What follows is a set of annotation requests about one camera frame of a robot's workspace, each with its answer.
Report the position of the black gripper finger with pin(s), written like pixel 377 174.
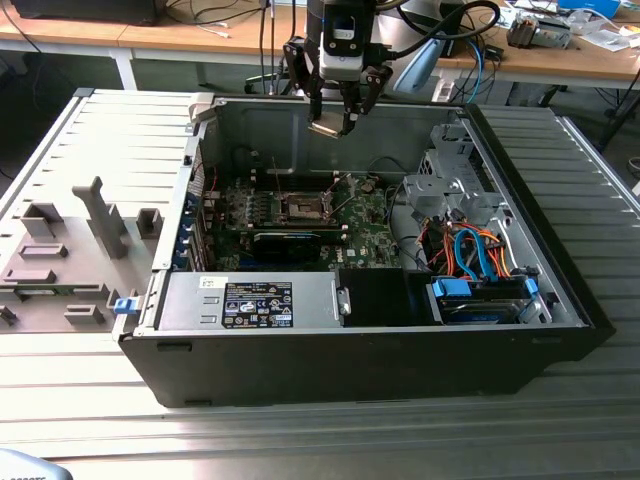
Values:
pixel 375 90
pixel 300 65

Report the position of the silver CPU chip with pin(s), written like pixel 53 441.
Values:
pixel 326 125

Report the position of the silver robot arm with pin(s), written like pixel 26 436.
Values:
pixel 332 89

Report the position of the metal locking lever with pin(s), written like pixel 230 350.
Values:
pixel 277 177

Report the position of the CPU socket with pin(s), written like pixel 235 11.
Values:
pixel 302 207

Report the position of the metal CPU cooler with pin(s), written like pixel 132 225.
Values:
pixel 537 32

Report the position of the white plug box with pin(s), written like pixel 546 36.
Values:
pixel 444 91

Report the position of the round coin battery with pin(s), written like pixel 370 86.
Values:
pixel 368 186

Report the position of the metal disk bay cage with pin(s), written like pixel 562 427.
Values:
pixel 435 192

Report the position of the green motherboard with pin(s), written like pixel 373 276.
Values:
pixel 370 235

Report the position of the wooden desk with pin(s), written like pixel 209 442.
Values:
pixel 550 62
pixel 150 35

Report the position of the black graphics card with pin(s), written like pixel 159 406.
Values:
pixel 285 247

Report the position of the black computer box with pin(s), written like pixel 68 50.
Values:
pixel 85 10

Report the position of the blue box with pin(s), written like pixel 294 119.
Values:
pixel 595 6

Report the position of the white paper sheets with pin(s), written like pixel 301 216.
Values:
pixel 610 37

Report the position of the hard disk blue carrier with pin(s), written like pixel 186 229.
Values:
pixel 480 312

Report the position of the silver power supply unit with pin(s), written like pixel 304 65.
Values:
pixel 190 300

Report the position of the black PC case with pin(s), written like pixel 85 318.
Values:
pixel 300 370

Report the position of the grey parts rack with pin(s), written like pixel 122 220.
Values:
pixel 75 250

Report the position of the blue plastic clip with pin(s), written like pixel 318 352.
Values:
pixel 125 306

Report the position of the grey rounded device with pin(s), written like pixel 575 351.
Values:
pixel 25 467

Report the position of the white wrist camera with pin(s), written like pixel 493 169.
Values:
pixel 340 67

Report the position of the silver metal latch bracket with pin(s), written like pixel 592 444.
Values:
pixel 344 300

